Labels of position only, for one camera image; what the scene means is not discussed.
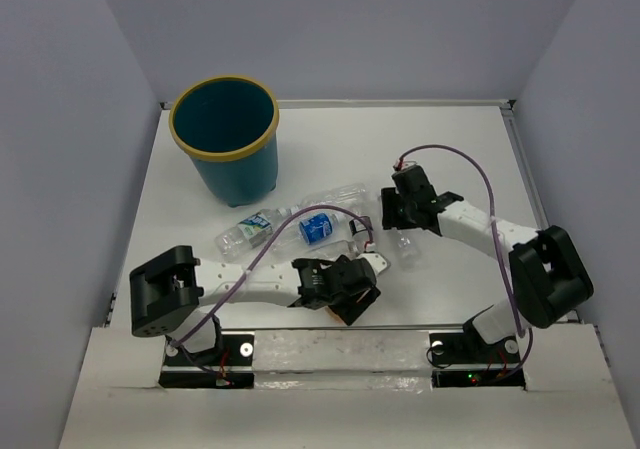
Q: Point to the clear bottle with black label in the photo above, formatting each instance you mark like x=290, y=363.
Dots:
x=361, y=229

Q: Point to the large crushed clear bottle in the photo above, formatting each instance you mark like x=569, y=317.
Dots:
x=352, y=197

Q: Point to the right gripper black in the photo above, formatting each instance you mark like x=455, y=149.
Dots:
x=390, y=198

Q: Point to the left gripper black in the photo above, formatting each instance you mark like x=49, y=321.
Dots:
x=349, y=311

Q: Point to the green label water bottle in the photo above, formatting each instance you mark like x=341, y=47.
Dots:
x=250, y=232

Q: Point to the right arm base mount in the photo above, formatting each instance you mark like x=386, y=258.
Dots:
x=455, y=364

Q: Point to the orange juice bottle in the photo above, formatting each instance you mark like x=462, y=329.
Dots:
x=335, y=317

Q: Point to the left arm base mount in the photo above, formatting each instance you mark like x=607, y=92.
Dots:
x=229, y=367

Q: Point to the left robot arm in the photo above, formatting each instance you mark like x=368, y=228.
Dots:
x=176, y=295

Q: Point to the teal bin with yellow rim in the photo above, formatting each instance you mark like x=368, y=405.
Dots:
x=227, y=126

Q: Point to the blue label Pocari bottle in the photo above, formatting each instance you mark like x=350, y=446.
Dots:
x=306, y=233

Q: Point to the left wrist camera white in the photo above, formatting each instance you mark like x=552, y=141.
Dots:
x=377, y=261

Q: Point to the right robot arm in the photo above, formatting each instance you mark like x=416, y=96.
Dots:
x=543, y=274

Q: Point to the clear jar with metal lid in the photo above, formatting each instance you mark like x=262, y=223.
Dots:
x=339, y=252

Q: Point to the tall clear bottle white cap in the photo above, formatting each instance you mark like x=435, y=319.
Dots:
x=407, y=252

